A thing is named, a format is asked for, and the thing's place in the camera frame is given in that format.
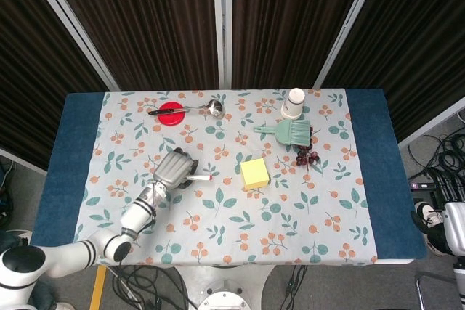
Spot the black power strip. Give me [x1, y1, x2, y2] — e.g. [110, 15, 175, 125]
[408, 178, 437, 192]

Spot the green plastic scoop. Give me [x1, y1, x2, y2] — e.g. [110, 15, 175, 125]
[252, 118, 312, 145]

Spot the blue table cover cloth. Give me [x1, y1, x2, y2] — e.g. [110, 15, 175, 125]
[30, 88, 428, 264]

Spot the floral printed tablecloth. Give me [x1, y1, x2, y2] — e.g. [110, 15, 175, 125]
[73, 88, 379, 266]

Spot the black cable bundle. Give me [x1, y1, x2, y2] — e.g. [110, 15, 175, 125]
[108, 264, 190, 310]
[408, 131, 465, 203]

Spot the dark ribbed partition panel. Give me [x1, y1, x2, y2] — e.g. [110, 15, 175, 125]
[0, 0, 110, 172]
[231, 0, 372, 90]
[43, 0, 221, 92]
[320, 0, 465, 144]

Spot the stack of white paper cups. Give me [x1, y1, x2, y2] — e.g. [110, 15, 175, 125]
[280, 87, 305, 121]

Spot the red round lid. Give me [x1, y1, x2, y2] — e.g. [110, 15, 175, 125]
[156, 101, 187, 127]

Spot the white and black sneaker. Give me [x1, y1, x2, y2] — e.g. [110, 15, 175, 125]
[411, 200, 447, 234]

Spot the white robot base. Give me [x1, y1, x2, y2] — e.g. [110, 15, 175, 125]
[174, 264, 275, 310]

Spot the white partition frame post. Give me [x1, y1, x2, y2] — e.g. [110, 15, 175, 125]
[211, 0, 234, 90]
[312, 0, 383, 90]
[19, 0, 121, 92]

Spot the chrome metal frame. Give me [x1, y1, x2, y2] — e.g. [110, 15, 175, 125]
[415, 271, 465, 310]

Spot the yellow foam cube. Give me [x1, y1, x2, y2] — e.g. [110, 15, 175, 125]
[239, 158, 271, 192]

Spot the steel ladle with black handle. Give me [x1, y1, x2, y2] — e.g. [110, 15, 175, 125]
[147, 99, 225, 120]

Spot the bunch of dark red grapes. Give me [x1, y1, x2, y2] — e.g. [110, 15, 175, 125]
[294, 126, 321, 171]

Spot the yellow floor tape strip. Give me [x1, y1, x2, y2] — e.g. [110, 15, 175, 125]
[88, 265, 108, 310]

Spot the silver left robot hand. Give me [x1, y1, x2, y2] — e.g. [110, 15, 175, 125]
[151, 147, 201, 192]

